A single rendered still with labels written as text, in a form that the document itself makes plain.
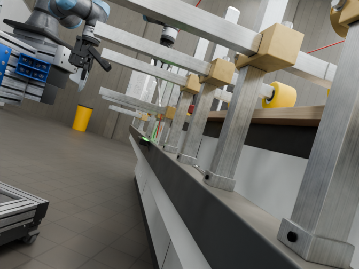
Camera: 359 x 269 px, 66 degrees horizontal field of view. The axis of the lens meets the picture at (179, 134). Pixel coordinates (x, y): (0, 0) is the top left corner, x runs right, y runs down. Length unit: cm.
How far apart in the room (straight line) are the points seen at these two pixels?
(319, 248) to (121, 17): 979
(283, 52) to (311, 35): 861
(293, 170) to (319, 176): 40
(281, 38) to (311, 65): 9
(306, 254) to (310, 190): 6
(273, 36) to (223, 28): 8
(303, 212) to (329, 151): 6
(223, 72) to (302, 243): 48
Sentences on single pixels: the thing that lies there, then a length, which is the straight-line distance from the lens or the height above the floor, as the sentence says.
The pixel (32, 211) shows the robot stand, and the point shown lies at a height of 20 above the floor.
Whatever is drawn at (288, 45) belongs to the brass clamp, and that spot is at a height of 94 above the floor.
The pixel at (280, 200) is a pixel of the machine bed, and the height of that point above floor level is 69.
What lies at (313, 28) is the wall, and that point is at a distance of 915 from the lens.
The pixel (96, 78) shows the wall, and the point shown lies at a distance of 962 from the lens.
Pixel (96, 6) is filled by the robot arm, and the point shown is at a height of 115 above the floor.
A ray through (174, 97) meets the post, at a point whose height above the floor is 92.
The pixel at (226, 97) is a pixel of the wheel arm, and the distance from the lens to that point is 98.
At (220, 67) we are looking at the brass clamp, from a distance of 68.
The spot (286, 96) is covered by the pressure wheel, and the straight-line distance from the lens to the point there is 76.
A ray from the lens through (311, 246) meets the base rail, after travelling 27.
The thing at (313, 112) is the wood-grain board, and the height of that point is 88.
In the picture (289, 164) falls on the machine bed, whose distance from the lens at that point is 69.
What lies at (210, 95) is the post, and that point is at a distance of 74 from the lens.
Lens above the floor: 77
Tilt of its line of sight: level
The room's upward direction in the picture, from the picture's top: 17 degrees clockwise
